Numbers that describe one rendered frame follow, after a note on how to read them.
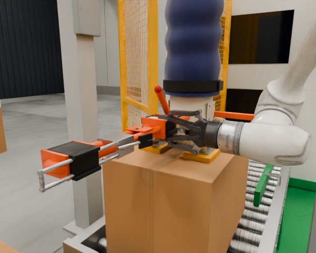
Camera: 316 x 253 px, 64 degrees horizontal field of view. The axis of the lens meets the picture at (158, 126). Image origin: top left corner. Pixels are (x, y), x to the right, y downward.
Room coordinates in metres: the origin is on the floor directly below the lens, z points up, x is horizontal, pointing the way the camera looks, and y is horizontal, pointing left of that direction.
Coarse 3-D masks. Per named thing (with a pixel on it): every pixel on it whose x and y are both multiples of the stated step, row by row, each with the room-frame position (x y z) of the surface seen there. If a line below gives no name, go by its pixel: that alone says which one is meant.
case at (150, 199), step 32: (128, 160) 0.81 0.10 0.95; (160, 160) 0.81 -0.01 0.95; (192, 160) 0.81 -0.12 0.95; (224, 160) 0.81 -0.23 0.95; (128, 192) 0.78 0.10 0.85; (160, 192) 0.72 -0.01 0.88; (192, 192) 0.67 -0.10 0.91; (224, 192) 0.77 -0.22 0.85; (128, 224) 0.78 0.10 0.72; (160, 224) 0.72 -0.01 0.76; (192, 224) 0.67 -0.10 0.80; (224, 224) 0.79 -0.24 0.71
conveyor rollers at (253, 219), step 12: (252, 168) 1.72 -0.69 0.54; (276, 168) 1.72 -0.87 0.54; (252, 180) 1.55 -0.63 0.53; (276, 180) 1.55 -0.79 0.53; (252, 192) 1.38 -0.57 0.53; (264, 192) 1.35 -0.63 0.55; (252, 204) 1.22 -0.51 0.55; (264, 204) 1.26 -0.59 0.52; (252, 216) 1.12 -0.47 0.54; (264, 216) 1.10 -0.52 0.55; (252, 228) 1.03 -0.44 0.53; (240, 240) 0.98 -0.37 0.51; (252, 240) 0.95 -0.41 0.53; (228, 252) 0.86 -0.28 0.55; (240, 252) 0.88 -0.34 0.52; (252, 252) 0.86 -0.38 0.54
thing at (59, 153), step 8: (64, 144) 0.51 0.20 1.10; (72, 144) 0.51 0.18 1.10; (80, 144) 0.51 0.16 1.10; (88, 144) 0.51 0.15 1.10; (48, 152) 0.46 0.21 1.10; (56, 152) 0.46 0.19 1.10; (64, 152) 0.45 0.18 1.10; (72, 152) 0.45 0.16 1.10; (56, 160) 0.45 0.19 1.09; (64, 160) 0.43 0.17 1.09; (56, 176) 0.45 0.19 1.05; (64, 176) 0.44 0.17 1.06
